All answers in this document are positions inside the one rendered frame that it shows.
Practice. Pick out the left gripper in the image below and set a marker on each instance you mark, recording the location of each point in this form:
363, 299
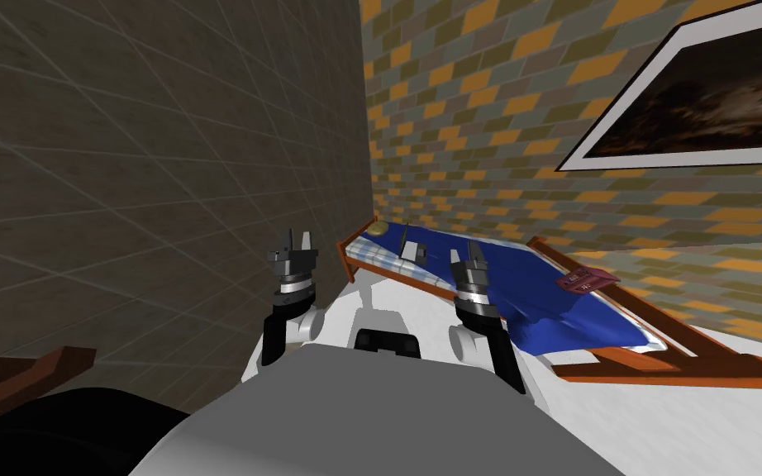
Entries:
294, 264

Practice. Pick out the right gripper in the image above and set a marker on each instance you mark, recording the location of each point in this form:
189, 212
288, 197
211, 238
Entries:
471, 276

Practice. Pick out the grey and black flat object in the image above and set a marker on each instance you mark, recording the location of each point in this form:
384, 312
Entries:
413, 252

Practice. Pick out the yellow round object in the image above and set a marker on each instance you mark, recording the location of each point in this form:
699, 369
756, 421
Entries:
377, 229

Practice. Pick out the blue blanket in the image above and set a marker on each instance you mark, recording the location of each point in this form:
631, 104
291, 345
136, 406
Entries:
540, 304

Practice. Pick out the dark red book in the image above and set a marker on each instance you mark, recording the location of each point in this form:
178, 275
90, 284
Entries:
586, 280

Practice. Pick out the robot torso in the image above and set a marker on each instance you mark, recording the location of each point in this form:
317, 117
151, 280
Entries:
354, 423

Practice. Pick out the brown wooden bed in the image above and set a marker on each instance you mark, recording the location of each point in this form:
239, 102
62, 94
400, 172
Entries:
685, 367

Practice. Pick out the white framed dark picture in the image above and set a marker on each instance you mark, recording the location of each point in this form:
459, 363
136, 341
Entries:
705, 99

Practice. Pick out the brown wooden furniture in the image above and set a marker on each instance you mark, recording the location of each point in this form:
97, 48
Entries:
4, 387

